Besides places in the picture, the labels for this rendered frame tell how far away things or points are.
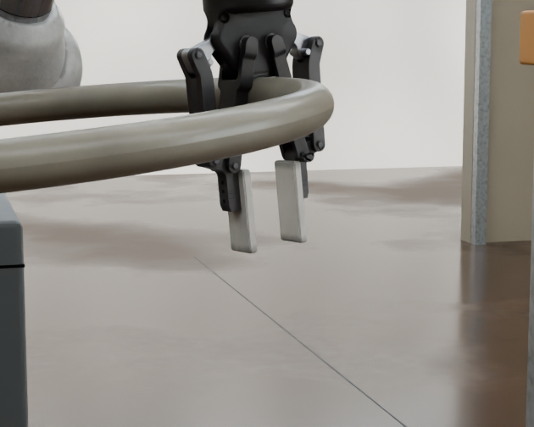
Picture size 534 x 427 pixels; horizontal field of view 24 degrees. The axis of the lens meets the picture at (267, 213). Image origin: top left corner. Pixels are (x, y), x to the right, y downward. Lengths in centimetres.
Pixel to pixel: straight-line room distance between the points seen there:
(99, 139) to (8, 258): 99
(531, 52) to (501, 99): 454
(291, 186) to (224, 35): 14
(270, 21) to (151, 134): 35
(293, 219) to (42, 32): 82
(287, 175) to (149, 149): 37
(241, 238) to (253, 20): 18
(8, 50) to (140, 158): 110
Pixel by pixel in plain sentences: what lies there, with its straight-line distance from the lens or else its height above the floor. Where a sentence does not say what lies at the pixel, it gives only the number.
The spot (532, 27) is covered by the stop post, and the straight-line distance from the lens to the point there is 186.
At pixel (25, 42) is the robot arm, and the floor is 103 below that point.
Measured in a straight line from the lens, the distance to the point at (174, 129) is 71.
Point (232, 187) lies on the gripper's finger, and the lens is 102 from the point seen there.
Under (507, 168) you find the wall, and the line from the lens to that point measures 645.
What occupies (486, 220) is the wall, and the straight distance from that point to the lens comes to 637.
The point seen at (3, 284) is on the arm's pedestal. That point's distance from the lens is 167.
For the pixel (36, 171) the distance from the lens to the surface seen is 68.
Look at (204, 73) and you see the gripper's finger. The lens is 100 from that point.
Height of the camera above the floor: 104
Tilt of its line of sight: 8 degrees down
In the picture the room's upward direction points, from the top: straight up
